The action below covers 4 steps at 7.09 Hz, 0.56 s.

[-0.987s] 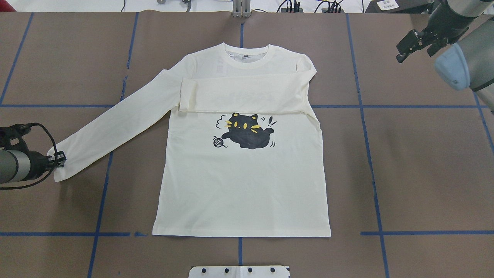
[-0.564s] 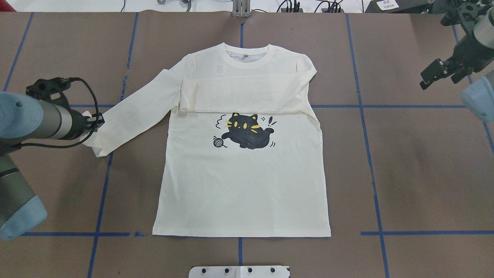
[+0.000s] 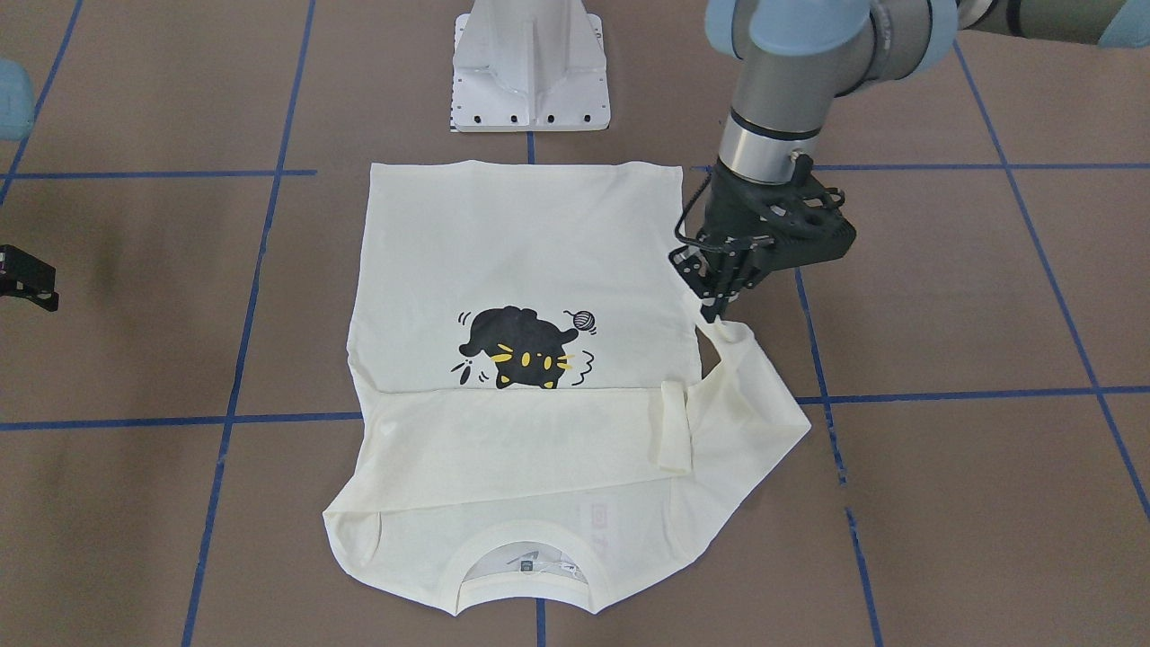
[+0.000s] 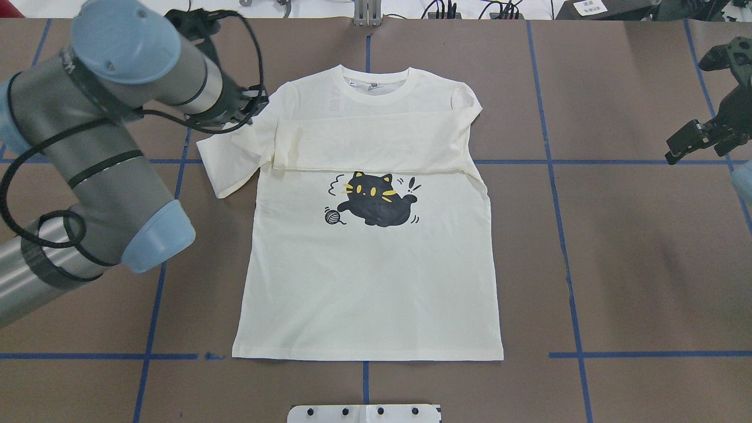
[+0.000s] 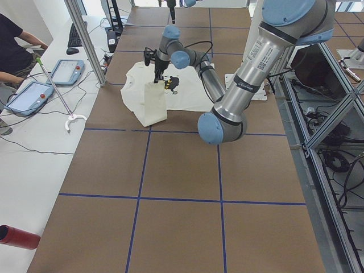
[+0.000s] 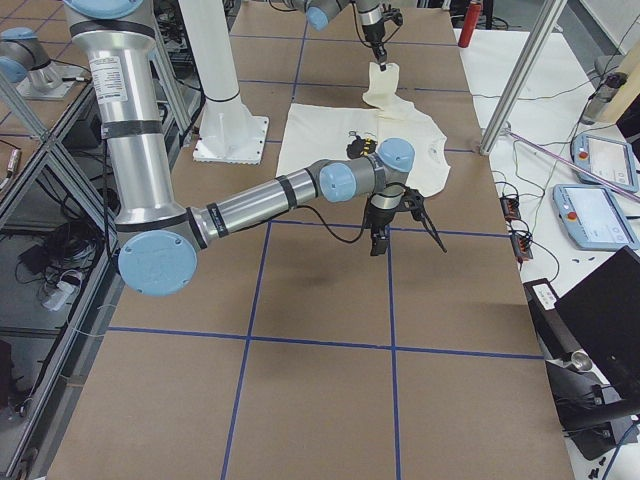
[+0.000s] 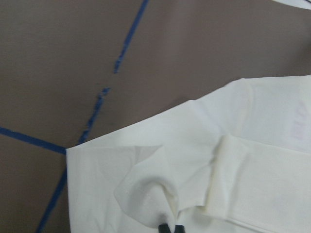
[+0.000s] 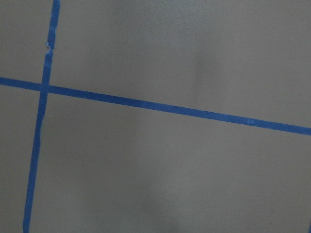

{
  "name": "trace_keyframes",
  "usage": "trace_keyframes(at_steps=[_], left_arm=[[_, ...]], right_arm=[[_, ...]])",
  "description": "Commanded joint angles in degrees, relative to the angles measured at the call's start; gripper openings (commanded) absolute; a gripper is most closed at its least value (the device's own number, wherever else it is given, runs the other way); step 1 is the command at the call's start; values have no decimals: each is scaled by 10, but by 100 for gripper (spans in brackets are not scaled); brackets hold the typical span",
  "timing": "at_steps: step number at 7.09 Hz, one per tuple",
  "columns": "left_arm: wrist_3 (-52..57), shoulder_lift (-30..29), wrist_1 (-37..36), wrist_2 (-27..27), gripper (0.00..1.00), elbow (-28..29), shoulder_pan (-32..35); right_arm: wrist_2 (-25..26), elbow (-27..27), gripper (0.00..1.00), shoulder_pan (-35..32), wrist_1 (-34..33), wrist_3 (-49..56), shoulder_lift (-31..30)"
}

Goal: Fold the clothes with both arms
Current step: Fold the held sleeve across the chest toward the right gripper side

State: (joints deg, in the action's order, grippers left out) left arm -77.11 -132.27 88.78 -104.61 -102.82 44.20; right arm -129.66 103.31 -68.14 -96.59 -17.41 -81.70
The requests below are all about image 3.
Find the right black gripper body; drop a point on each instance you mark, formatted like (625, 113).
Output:
(20, 271)

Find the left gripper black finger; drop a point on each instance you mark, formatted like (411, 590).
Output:
(723, 277)

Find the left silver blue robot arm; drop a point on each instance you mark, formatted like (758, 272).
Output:
(798, 56)

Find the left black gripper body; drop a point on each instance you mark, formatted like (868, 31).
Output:
(729, 208)

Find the cream cat print t-shirt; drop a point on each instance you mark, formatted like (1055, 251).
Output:
(546, 414)

